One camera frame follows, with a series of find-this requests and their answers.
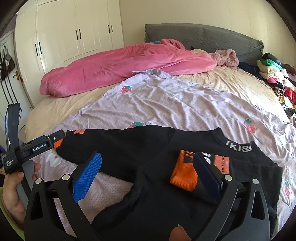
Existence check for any black orange sweater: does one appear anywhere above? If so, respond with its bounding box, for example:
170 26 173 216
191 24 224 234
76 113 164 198
56 125 282 240

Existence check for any pile of folded clothes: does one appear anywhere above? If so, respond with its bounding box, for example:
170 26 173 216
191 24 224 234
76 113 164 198
257 53 295 125

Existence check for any left hand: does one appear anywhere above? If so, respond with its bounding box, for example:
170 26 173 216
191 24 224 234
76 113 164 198
2 172 26 225

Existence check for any right hand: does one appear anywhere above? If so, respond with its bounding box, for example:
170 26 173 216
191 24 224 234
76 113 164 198
169 225 191 241

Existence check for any pink quilt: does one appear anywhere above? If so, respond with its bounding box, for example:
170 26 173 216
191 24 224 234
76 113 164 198
39 39 217 97

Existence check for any white wardrobe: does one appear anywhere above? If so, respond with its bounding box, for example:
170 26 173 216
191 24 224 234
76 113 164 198
15 0 124 107

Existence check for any lilac strawberry print blanket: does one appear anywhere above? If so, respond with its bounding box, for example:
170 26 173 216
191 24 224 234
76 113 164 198
30 68 296 239

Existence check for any dusty pink fuzzy garment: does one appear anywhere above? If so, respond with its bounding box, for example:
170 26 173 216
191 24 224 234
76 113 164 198
210 49 239 68

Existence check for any grey quilted headboard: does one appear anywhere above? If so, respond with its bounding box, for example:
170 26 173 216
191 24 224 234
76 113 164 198
144 23 264 65

